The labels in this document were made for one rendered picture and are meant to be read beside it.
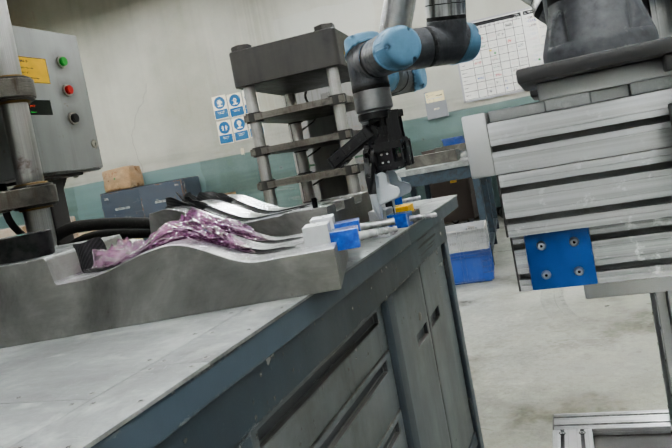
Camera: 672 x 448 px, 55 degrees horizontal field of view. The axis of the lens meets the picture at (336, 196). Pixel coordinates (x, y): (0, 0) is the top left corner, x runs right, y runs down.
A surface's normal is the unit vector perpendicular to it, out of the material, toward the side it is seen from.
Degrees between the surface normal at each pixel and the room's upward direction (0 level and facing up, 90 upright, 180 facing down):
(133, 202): 90
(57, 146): 90
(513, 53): 90
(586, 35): 73
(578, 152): 90
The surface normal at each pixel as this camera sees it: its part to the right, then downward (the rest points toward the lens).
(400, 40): 0.38, -0.03
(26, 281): -0.05, 0.07
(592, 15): -0.46, -0.18
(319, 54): -0.26, 0.10
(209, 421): 0.92, -0.15
